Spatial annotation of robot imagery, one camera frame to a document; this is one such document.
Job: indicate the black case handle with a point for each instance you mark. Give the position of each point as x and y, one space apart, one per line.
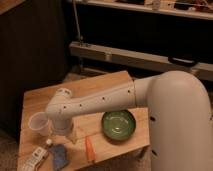
181 62

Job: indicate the green bowl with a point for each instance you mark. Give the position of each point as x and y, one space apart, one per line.
118 125

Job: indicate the wooden table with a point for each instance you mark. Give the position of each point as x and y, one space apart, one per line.
132 155

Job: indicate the small brown-capped bottle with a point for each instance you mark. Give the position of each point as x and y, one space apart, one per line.
49 142

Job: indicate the metal stand pole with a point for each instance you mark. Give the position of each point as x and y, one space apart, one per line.
79 36

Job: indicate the upper wooden shelf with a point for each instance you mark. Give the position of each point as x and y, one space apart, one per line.
152 8

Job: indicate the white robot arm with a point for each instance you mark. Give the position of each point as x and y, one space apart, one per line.
180 117

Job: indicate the blue cloth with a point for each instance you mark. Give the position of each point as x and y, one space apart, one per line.
59 153

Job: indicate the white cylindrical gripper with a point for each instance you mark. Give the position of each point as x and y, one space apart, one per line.
64 128

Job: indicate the clear plastic cup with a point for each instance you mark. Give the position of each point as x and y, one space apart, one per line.
39 123

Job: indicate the long grey case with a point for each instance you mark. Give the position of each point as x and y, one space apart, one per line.
137 59

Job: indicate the orange pepper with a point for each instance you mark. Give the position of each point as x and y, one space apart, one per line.
89 150

